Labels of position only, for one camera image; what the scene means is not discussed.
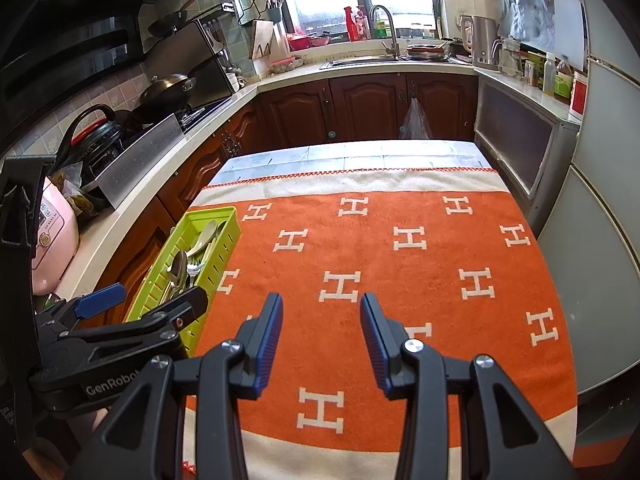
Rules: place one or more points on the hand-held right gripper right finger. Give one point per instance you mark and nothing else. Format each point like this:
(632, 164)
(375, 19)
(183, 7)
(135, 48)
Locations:
(375, 350)

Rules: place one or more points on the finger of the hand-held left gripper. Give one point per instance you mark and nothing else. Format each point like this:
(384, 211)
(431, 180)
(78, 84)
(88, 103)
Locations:
(185, 305)
(100, 300)

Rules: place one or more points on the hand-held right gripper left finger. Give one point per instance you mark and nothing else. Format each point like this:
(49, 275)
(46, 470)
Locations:
(267, 350)

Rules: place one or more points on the stainless steel spoon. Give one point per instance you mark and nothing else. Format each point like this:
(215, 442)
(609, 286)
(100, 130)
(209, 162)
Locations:
(178, 266)

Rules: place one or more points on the green plastic utensil tray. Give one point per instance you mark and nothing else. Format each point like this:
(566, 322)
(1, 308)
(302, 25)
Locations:
(220, 260)

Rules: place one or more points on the white ceramic spoon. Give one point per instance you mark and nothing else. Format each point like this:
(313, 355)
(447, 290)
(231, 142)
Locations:
(205, 237)

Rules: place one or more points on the person's left hand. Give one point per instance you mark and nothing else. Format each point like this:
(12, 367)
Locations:
(101, 417)

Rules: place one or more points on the white kitchen countertop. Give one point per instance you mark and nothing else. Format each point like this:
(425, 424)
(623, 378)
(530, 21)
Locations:
(100, 240)

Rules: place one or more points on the pink rice cooker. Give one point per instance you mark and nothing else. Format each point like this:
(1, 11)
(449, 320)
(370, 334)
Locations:
(55, 235)

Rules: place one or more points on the orange patterned blanket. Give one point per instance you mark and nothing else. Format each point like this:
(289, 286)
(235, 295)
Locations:
(450, 400)

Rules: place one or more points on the low steel splash guard panel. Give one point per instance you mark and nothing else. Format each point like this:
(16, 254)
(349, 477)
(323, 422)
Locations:
(137, 162)

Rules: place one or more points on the black pressure cooker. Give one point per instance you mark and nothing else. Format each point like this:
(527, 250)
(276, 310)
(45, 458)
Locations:
(95, 142)

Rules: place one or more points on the gas stove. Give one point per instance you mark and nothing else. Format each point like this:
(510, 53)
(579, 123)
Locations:
(205, 112)

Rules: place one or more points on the light blue checked tablecloth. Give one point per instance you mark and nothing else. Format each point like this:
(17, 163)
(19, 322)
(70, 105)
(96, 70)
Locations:
(350, 157)

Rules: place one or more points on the black wok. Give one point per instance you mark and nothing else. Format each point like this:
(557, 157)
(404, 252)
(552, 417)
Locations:
(165, 87)

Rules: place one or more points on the tall steel splash guard panel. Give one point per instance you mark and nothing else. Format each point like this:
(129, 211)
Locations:
(210, 80)

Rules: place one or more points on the hanging plastic bag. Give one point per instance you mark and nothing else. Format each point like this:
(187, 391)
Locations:
(415, 122)

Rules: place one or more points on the brown wooden kitchen cabinets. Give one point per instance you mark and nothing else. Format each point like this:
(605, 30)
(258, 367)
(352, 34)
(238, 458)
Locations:
(365, 105)

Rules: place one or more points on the grey refrigerator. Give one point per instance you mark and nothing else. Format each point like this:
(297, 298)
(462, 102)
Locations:
(600, 210)

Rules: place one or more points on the black range hood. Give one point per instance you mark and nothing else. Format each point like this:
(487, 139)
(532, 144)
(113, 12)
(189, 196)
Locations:
(75, 25)

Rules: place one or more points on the wooden cutting board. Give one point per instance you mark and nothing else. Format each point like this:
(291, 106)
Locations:
(267, 37)

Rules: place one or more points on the black frying pan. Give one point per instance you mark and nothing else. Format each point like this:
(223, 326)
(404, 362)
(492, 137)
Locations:
(167, 25)

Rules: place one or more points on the red bowls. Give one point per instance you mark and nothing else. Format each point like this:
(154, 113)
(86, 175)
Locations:
(300, 41)

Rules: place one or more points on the steel sink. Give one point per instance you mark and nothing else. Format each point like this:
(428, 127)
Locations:
(360, 61)

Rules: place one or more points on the stack of dishes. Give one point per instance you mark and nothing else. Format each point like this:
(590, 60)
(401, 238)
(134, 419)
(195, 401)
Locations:
(425, 50)

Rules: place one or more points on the chrome faucet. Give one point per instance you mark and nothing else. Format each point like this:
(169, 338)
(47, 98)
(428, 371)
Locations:
(395, 40)

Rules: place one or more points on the glass pitcher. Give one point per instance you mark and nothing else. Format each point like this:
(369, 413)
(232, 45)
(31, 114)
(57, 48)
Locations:
(510, 57)

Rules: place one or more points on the green bottle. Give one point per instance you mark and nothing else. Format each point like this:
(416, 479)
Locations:
(382, 27)

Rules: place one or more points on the clear bottle white cap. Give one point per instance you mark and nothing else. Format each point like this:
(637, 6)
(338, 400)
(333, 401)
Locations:
(550, 77)

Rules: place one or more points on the steel electric kettle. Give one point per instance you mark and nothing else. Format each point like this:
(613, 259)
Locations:
(482, 42)

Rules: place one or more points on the cooking oil bottle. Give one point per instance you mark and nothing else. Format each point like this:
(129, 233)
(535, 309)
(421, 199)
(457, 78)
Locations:
(565, 85)

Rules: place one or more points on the red label jar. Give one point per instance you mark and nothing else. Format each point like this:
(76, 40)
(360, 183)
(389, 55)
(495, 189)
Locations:
(580, 95)

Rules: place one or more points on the kitchen window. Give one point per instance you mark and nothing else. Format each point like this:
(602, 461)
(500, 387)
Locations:
(325, 0)

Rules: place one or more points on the white cutting board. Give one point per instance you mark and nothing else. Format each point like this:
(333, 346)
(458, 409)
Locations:
(567, 20)

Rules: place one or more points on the shiny plastic wall sheet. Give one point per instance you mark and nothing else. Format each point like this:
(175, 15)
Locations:
(530, 5)

